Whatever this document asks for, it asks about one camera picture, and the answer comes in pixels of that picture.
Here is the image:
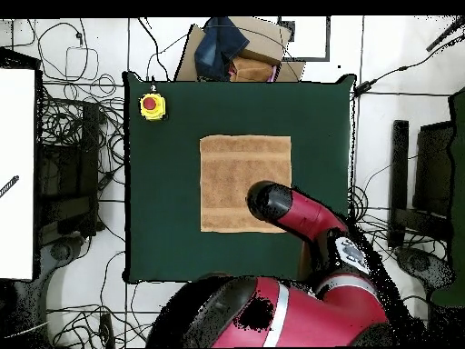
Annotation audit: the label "tan terry towel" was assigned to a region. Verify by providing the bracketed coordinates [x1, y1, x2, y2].
[199, 135, 292, 234]

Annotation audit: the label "dark green table cloth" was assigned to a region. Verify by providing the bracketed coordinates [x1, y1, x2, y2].
[430, 86, 465, 307]
[122, 71, 358, 286]

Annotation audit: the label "yellow emergency stop button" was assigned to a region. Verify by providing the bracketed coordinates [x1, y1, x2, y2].
[138, 93, 169, 122]

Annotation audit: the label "orange folded cloth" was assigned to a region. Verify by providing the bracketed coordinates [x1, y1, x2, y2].
[229, 55, 280, 84]

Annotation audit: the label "blue denim jeans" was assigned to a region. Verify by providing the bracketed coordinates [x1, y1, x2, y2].
[193, 16, 251, 82]

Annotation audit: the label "black floor stand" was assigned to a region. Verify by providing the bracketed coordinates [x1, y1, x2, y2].
[35, 101, 102, 243]
[387, 119, 456, 252]

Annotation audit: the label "brown cardboard box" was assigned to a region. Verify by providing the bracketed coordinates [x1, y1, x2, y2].
[174, 15, 307, 84]

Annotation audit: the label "gray floor leg black knob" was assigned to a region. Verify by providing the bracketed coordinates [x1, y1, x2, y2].
[394, 245, 456, 290]
[43, 235, 86, 264]

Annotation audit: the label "black power strip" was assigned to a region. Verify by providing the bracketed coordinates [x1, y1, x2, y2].
[99, 313, 116, 348]

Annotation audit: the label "white rectangular panel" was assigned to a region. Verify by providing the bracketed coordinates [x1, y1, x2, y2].
[0, 67, 36, 281]

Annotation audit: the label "black striped rod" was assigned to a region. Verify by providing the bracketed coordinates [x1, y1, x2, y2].
[0, 174, 20, 200]

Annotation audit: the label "black pole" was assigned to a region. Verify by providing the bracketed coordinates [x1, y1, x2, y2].
[425, 15, 465, 53]

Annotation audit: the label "black rectangular frame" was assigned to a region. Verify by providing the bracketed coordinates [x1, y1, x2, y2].
[278, 15, 332, 63]

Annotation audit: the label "black cable with adapter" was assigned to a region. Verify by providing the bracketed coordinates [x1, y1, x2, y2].
[352, 34, 465, 98]

